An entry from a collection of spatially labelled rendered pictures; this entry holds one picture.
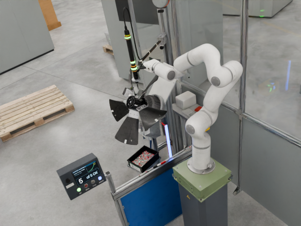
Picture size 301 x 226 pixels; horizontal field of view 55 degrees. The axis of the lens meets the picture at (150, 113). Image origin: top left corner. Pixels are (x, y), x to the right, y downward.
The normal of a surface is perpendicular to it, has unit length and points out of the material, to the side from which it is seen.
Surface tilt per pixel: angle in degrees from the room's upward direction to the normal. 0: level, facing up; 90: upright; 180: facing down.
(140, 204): 90
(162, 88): 50
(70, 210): 0
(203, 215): 90
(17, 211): 0
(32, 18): 90
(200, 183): 5
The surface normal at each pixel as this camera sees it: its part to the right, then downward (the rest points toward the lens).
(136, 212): 0.54, 0.39
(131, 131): -0.13, -0.13
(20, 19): 0.76, 0.26
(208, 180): -0.08, -0.85
